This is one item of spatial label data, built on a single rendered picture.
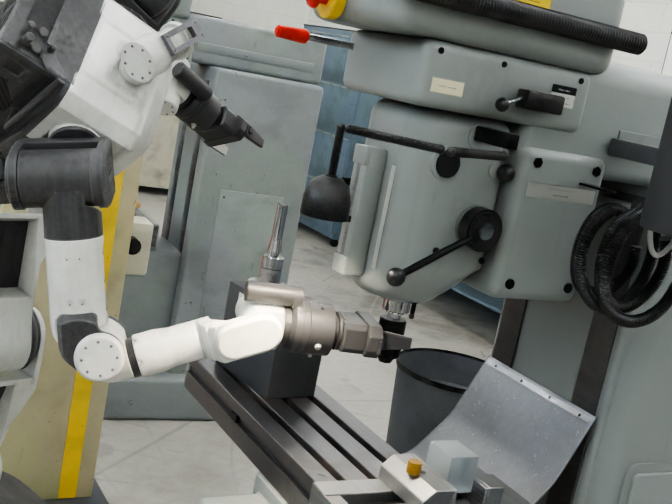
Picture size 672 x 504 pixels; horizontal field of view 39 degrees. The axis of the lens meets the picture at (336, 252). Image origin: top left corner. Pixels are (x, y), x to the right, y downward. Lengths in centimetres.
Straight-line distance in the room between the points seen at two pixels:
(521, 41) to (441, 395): 217
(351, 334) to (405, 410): 204
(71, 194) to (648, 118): 97
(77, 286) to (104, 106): 29
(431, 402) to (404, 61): 222
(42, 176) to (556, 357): 99
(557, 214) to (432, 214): 24
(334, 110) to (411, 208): 768
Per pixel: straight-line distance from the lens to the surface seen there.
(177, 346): 156
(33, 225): 195
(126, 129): 159
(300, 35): 156
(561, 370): 187
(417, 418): 358
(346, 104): 899
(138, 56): 155
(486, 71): 149
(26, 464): 347
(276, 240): 203
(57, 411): 341
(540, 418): 187
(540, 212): 161
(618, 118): 170
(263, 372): 197
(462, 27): 145
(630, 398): 180
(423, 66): 143
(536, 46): 154
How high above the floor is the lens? 167
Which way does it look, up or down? 11 degrees down
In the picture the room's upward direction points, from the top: 11 degrees clockwise
